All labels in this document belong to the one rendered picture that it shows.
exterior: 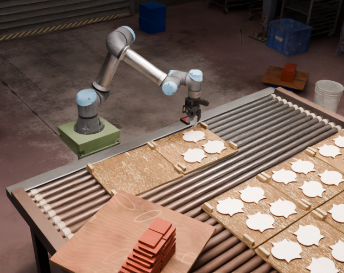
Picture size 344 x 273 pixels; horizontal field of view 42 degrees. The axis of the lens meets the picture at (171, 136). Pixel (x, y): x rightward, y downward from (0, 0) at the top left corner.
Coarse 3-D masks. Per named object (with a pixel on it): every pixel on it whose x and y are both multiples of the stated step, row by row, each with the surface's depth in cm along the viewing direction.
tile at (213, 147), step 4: (216, 140) 270; (208, 144) 266; (212, 144) 267; (216, 144) 267; (220, 144) 267; (204, 148) 262; (208, 148) 262; (212, 148) 263; (216, 148) 263; (220, 148) 263; (224, 148) 263; (208, 152) 259; (212, 152) 259; (216, 152) 260
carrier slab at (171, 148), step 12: (180, 132) 278; (204, 132) 280; (168, 144) 267; (180, 144) 267; (192, 144) 268; (204, 144) 268; (228, 144) 269; (168, 156) 256; (180, 156) 257; (216, 156) 258; (228, 156) 261; (192, 168) 247
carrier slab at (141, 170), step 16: (112, 160) 250; (128, 160) 251; (144, 160) 252; (160, 160) 252; (96, 176) 238; (112, 176) 238; (128, 176) 239; (144, 176) 240; (160, 176) 240; (176, 176) 241; (128, 192) 228; (144, 192) 230
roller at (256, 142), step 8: (304, 120) 302; (280, 128) 291; (288, 128) 292; (264, 136) 281; (272, 136) 284; (248, 144) 273; (256, 144) 275; (240, 152) 268; (224, 160) 260; (200, 168) 251; (208, 168) 253; (184, 176) 244; (192, 176) 247; (168, 184) 238; (152, 192) 232; (80, 224) 210; (64, 232) 205; (72, 232) 207
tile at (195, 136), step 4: (188, 132) 277; (192, 132) 277; (196, 132) 277; (200, 132) 277; (184, 136) 272; (188, 136) 273; (192, 136) 273; (196, 136) 273; (200, 136) 273; (184, 140) 270; (188, 140) 269; (192, 140) 269; (196, 140) 269; (200, 140) 271
